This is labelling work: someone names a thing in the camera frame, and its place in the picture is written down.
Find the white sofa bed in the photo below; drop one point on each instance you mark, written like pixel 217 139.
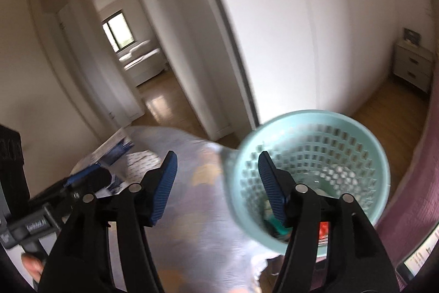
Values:
pixel 144 63

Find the white door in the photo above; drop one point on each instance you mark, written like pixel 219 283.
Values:
pixel 103 80

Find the beige nightstand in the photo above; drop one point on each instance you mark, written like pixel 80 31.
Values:
pixel 413 68

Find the teal plastic laundry basket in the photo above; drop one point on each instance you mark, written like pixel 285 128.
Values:
pixel 308 128

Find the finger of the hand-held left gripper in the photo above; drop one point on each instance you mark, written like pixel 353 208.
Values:
pixel 96 179

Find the floral blanket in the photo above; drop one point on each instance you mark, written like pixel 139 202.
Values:
pixel 205 245

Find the person's left hand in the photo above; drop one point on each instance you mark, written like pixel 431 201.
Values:
pixel 32 267

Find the long white blue carton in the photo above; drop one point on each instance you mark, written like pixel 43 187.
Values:
pixel 113 148

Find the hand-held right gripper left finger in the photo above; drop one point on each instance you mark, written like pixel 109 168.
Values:
pixel 163 190

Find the dark framed window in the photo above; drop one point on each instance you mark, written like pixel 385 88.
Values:
pixel 118 32

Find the smartphone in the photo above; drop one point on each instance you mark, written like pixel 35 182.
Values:
pixel 422 255

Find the white wardrobe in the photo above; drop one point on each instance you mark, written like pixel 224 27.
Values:
pixel 274 21

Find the dark picture frame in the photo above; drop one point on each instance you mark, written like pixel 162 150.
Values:
pixel 411 36

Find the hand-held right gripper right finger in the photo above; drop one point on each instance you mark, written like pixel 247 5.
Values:
pixel 272 190

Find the white dotted packet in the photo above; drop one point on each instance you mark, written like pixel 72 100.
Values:
pixel 144 161

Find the pink bed cover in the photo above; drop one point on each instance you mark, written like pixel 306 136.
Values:
pixel 411 203

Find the green plastic piece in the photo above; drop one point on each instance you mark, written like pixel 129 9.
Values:
pixel 279 227

